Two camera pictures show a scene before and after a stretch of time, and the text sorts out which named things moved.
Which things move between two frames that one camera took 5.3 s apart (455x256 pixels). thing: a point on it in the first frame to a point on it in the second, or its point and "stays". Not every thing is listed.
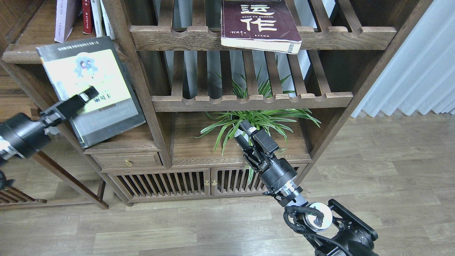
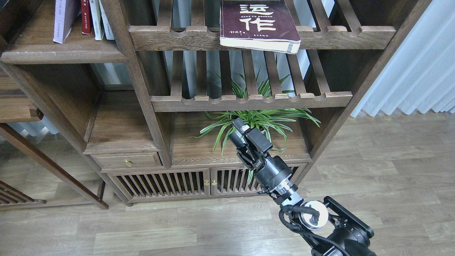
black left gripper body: x=20 y=134 to x=14 y=16
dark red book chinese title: x=265 y=25 stays
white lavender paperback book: x=67 y=11 stays
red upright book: x=87 y=28 stays
